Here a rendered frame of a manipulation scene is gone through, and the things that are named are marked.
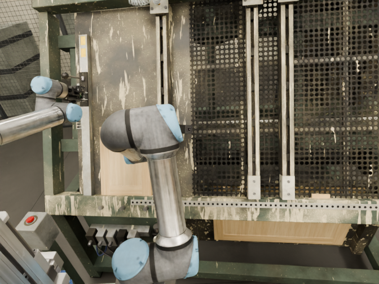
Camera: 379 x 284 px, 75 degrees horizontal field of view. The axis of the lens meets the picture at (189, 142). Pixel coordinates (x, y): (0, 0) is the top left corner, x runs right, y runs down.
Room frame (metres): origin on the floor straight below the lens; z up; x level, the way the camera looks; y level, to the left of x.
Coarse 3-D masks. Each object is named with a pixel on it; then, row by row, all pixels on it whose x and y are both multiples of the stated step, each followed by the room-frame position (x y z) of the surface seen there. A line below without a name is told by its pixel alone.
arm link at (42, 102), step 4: (36, 96) 1.02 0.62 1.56; (40, 96) 1.00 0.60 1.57; (44, 96) 1.00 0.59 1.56; (36, 100) 1.00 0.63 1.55; (40, 100) 0.99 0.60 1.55; (44, 100) 1.00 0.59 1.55; (48, 100) 1.00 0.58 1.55; (52, 100) 1.02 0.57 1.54; (36, 104) 0.99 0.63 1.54; (40, 104) 0.99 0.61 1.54; (44, 104) 0.98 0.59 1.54; (48, 104) 0.98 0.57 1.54; (36, 108) 0.98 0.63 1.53; (40, 108) 0.97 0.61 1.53; (44, 108) 0.97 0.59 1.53
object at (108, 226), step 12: (84, 216) 1.00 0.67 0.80; (96, 216) 0.98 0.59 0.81; (108, 216) 0.97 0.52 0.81; (96, 228) 0.95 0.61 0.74; (108, 228) 0.94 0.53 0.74; (120, 228) 0.93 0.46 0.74; (132, 228) 0.92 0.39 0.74; (144, 228) 0.91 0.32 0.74; (156, 228) 0.87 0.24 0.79; (96, 240) 0.90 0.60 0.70; (108, 240) 0.87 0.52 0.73; (120, 240) 0.86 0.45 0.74; (144, 240) 0.94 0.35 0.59
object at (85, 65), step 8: (80, 40) 1.57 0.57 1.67; (88, 40) 1.58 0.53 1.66; (80, 48) 1.55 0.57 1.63; (88, 48) 1.55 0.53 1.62; (80, 56) 1.52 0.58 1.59; (88, 56) 1.52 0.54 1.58; (80, 64) 1.50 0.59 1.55; (88, 64) 1.49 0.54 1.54; (88, 72) 1.47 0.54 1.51; (88, 80) 1.44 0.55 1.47; (88, 88) 1.41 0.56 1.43; (88, 112) 1.33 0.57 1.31; (88, 120) 1.31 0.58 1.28; (88, 128) 1.28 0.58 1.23; (88, 136) 1.26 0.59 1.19; (88, 144) 1.23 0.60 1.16; (88, 152) 1.21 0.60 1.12; (88, 160) 1.18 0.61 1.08; (88, 168) 1.15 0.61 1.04; (88, 176) 1.13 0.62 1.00; (88, 184) 1.10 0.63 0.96; (88, 192) 1.08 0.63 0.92
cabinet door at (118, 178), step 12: (108, 156) 1.19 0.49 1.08; (120, 156) 1.18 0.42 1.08; (108, 168) 1.15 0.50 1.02; (120, 168) 1.14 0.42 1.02; (132, 168) 1.13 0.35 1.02; (144, 168) 1.11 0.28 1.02; (108, 180) 1.11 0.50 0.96; (120, 180) 1.10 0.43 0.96; (132, 180) 1.09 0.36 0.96; (144, 180) 1.07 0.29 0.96; (108, 192) 1.07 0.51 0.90; (120, 192) 1.06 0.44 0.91; (132, 192) 1.05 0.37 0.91; (144, 192) 1.04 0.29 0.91
